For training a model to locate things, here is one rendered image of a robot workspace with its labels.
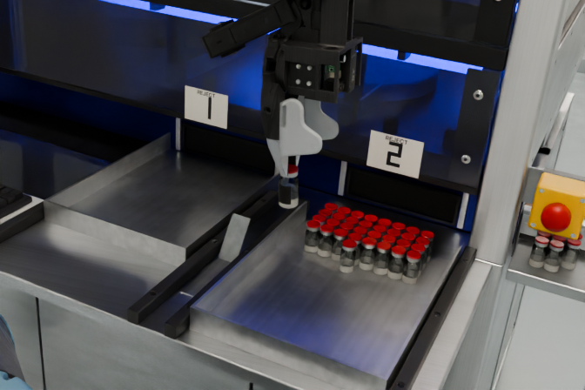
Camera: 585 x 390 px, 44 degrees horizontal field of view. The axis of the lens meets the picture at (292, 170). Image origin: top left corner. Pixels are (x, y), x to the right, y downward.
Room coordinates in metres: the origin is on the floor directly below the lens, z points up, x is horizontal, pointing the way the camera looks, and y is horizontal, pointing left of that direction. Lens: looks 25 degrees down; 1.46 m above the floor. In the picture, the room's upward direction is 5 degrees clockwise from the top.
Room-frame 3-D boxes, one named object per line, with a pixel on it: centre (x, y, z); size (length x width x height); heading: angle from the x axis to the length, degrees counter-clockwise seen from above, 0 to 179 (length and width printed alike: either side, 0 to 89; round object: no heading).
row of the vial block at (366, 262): (0.93, -0.11, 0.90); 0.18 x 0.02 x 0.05; 66
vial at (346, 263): (0.91, -0.09, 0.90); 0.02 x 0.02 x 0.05
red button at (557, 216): (0.92, -0.38, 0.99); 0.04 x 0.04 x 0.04; 66
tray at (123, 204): (1.09, 0.19, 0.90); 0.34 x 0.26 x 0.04; 156
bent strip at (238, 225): (0.88, 0.10, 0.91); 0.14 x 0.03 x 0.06; 157
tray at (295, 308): (0.85, -0.07, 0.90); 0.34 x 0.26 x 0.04; 156
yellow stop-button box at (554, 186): (0.96, -0.40, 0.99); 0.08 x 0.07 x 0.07; 156
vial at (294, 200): (0.73, 0.00, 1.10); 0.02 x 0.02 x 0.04
